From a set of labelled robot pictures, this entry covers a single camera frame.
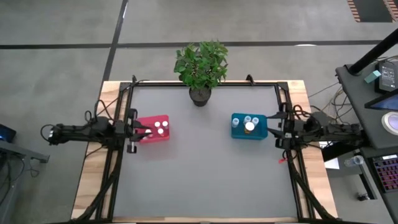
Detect blue plastic bin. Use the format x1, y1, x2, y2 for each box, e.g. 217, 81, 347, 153
230, 112, 269, 141

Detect black office desk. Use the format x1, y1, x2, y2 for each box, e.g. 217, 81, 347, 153
335, 60, 398, 224

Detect clear plastic water bottle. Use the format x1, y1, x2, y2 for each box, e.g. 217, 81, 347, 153
343, 154, 364, 168

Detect black vertical pole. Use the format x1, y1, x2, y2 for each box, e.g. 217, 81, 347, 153
347, 27, 398, 76

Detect white paper sheet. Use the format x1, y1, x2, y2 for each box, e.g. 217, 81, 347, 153
323, 157, 340, 170

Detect white round lamp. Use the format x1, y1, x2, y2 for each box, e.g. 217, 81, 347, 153
381, 111, 398, 136

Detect black floor mat striped edge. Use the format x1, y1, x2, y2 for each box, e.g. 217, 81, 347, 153
346, 0, 398, 23

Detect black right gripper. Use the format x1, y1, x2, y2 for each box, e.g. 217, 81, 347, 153
266, 112, 299, 147

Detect black keyboard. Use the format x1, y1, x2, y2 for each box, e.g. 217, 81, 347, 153
372, 154, 398, 193

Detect tablet with blue screen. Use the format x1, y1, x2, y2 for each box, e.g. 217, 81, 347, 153
365, 93, 398, 111

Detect black tablet blue screen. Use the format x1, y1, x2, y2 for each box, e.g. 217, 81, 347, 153
0, 123, 17, 143

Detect green plant in black pot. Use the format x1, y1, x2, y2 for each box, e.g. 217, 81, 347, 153
173, 40, 229, 108

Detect black electronics box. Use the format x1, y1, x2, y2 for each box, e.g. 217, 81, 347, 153
374, 60, 398, 94

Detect pink plastic bin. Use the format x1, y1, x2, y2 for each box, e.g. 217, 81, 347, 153
136, 114, 170, 144

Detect grey metal desk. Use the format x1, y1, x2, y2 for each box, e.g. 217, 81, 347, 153
0, 138, 50, 224

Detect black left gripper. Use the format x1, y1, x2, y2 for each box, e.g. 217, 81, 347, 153
115, 119, 152, 144

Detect small teal box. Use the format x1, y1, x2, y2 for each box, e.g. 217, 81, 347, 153
364, 70, 382, 84

